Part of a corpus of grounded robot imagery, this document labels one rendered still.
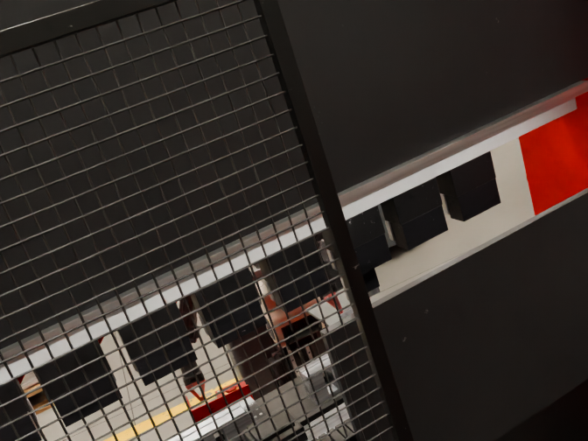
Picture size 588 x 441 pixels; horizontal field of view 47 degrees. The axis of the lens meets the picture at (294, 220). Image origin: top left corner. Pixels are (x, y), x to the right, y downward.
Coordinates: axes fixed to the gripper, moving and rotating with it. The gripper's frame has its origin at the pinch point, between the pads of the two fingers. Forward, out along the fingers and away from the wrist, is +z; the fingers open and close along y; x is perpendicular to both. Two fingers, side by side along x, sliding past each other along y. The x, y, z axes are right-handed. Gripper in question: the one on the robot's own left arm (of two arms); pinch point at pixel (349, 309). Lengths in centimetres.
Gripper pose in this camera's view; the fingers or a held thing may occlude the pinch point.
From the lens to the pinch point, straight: 205.7
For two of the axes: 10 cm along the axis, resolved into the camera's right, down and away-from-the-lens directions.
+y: 8.6, -3.8, 3.3
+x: -2.2, 3.0, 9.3
